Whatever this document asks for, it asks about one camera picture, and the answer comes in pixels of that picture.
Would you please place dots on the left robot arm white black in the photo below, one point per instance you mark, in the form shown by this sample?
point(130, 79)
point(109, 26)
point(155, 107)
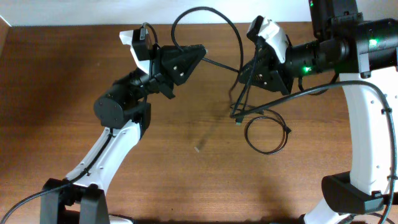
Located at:
point(125, 113)

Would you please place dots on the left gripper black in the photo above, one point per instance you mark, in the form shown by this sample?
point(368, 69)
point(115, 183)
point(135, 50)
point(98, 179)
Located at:
point(168, 64)

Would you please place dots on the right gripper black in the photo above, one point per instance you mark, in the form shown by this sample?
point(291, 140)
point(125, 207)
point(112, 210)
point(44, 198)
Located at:
point(288, 74)

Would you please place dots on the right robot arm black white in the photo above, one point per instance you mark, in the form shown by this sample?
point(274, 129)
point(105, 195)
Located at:
point(363, 56)

